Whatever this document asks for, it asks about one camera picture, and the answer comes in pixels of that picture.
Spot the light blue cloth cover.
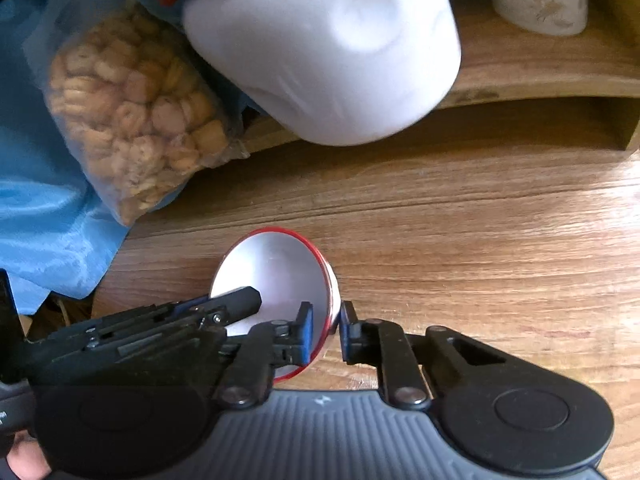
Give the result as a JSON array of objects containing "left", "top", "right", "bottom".
[{"left": 1, "top": 0, "right": 185, "bottom": 314}]

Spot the bag of snack biscuits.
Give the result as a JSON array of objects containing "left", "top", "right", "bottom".
[{"left": 24, "top": 0, "right": 248, "bottom": 226}]

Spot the person's left hand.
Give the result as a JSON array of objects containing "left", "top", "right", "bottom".
[{"left": 1, "top": 440, "right": 52, "bottom": 480}]

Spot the white ceramic bowl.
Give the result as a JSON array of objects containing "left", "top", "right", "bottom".
[{"left": 210, "top": 226, "right": 342, "bottom": 361}]

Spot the white jug blue lid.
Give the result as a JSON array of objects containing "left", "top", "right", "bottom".
[{"left": 157, "top": 0, "right": 461, "bottom": 146}]

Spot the wooden desk shelf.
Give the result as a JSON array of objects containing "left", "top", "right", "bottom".
[{"left": 240, "top": 0, "right": 640, "bottom": 156}]

